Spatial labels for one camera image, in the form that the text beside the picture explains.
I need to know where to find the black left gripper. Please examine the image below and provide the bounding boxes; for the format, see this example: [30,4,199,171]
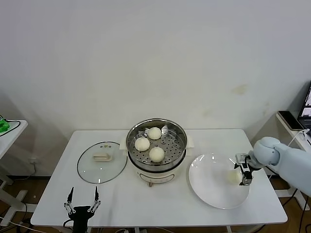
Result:
[63,185,102,233]

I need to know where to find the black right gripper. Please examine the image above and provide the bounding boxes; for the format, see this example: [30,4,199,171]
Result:
[233,157,253,186]

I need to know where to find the white steamed baozi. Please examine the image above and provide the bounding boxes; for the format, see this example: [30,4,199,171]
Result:
[148,127,162,140]
[225,169,243,185]
[148,147,165,163]
[135,137,151,151]

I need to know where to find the round glass pot lid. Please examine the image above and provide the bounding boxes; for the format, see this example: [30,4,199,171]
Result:
[77,141,129,184]

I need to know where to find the stainless steel steamer basket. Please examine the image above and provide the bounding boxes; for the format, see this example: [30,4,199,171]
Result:
[120,118,196,170]

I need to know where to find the large white round plate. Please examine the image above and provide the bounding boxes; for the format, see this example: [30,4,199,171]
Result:
[189,152,251,210]

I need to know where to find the black phone tan case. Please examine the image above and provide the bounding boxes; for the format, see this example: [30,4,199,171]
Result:
[278,111,305,132]

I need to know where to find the white side table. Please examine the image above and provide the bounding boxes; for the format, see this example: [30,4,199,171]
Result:
[276,111,311,199]
[0,119,37,220]

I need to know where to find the cream electric cooking pot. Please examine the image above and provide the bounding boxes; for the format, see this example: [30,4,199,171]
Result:
[123,149,192,188]

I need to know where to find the green plastic bottle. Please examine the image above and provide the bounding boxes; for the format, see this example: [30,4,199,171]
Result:
[0,113,12,133]

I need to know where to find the white charging cable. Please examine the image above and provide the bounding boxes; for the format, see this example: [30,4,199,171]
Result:
[286,130,311,148]

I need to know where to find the thin black cable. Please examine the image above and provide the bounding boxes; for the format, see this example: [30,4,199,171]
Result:
[5,118,22,133]

